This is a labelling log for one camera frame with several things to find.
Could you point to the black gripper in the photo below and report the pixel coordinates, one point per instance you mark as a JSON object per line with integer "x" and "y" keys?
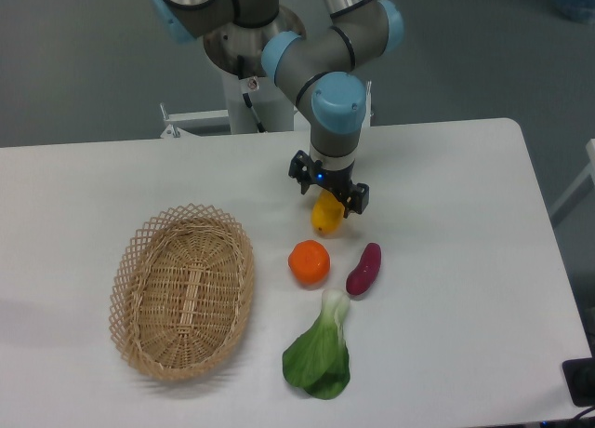
{"x": 354, "y": 197}

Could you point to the yellow mango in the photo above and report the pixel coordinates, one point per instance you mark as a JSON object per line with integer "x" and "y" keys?
{"x": 327, "y": 213}

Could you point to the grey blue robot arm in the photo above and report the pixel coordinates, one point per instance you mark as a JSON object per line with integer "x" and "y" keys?
{"x": 261, "y": 38}

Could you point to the orange tangerine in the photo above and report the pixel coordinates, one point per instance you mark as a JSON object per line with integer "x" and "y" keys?
{"x": 309, "y": 263}

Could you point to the purple sweet potato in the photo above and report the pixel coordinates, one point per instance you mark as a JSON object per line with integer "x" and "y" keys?
{"x": 365, "y": 273}

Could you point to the green bok choy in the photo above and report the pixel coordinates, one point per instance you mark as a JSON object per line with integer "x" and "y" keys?
{"x": 318, "y": 361}

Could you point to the oval wicker basket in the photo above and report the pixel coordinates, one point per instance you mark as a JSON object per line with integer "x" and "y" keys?
{"x": 182, "y": 294}

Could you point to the black device at table edge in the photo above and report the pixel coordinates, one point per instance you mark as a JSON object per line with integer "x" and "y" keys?
{"x": 579, "y": 376}

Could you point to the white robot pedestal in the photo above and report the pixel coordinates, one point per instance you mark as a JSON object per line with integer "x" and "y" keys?
{"x": 253, "y": 105}

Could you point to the white frame at right edge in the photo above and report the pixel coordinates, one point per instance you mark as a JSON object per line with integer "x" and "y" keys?
{"x": 575, "y": 192}

